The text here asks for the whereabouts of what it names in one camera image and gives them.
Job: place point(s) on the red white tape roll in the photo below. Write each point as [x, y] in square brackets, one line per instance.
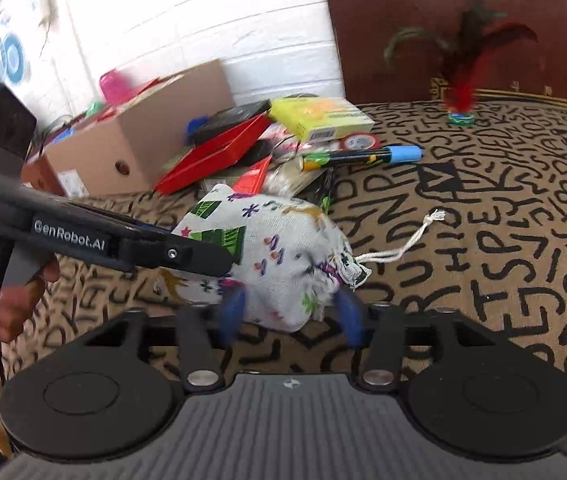
[361, 141]

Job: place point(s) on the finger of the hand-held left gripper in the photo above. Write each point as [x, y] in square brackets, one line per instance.
[178, 255]

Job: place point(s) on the pink bottle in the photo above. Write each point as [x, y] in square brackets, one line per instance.
[116, 85]

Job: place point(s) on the letter print blanket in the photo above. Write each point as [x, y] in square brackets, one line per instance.
[513, 240]

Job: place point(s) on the red black feather shuttlecock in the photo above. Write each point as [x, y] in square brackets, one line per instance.
[461, 105]

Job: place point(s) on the marker with blue cap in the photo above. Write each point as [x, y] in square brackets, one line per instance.
[358, 157]

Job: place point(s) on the red tray box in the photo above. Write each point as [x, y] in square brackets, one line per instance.
[213, 157]

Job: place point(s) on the blue round wall sticker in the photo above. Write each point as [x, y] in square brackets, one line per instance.
[10, 57]

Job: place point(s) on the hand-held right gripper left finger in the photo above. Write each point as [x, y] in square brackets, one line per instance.
[233, 312]

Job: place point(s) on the black box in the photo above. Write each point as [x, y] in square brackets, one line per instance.
[228, 117]

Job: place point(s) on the yellow box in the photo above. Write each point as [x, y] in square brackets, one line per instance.
[318, 117]

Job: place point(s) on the brown cardboard box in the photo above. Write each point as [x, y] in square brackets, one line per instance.
[138, 145]

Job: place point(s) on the person's left hand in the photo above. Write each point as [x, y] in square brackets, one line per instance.
[18, 310]

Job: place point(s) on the blue cap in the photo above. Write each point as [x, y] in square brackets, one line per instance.
[196, 126]

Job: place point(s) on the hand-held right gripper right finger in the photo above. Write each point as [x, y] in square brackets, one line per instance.
[351, 321]

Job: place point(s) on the green packet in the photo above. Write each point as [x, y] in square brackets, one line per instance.
[95, 108]

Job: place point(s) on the brown wooden headboard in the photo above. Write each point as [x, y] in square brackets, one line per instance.
[373, 50]

